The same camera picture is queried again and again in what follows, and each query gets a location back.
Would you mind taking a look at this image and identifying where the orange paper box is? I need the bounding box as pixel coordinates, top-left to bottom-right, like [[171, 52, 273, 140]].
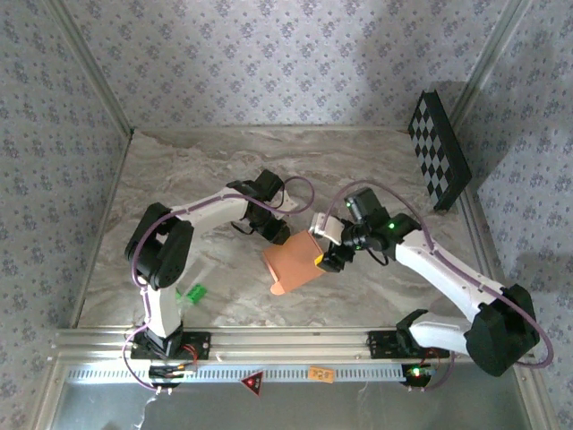
[[261, 228, 324, 297]]

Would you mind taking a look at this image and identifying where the clear plastic bag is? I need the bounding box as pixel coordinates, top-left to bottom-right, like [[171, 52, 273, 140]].
[[176, 262, 215, 317]]

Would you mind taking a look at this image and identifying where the green ribbed connector block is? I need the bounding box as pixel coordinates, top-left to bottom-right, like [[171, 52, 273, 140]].
[[184, 284, 208, 305]]

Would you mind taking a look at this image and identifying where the black white checkerboard panel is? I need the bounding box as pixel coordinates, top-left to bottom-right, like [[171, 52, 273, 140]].
[[406, 89, 474, 212]]

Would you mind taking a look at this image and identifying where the red triangle warning sticker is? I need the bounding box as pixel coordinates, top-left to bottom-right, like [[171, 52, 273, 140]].
[[240, 369, 265, 398]]

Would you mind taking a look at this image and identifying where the grey metal sheet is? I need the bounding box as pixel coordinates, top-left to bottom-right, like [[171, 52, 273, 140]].
[[44, 362, 552, 430]]

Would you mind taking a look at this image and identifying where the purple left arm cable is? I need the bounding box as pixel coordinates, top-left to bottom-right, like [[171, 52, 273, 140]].
[[121, 176, 316, 393]]

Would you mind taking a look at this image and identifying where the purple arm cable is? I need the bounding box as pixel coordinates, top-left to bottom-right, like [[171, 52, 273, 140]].
[[326, 179, 555, 391], [121, 176, 316, 393]]

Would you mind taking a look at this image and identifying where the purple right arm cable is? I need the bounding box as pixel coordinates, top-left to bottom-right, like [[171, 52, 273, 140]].
[[326, 179, 555, 391]]

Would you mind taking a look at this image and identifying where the long aluminium base rail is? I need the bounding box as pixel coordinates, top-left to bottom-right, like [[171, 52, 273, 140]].
[[51, 326, 536, 362]]

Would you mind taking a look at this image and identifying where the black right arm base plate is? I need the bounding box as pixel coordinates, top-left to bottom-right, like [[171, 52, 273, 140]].
[[367, 330, 451, 359]]

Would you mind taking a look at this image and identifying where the aluminium side rail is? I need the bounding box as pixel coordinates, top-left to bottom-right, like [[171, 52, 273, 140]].
[[69, 127, 138, 328], [458, 187, 529, 332]]

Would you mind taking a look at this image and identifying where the grey slotted cable duct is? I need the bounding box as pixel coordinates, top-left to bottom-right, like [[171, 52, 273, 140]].
[[66, 365, 406, 384]]

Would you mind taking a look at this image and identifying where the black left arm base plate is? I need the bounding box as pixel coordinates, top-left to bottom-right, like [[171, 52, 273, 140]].
[[129, 331, 211, 361]]

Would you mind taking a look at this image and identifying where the aluminium corner post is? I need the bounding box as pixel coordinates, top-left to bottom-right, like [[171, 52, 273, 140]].
[[449, 0, 534, 131], [42, 0, 136, 138]]

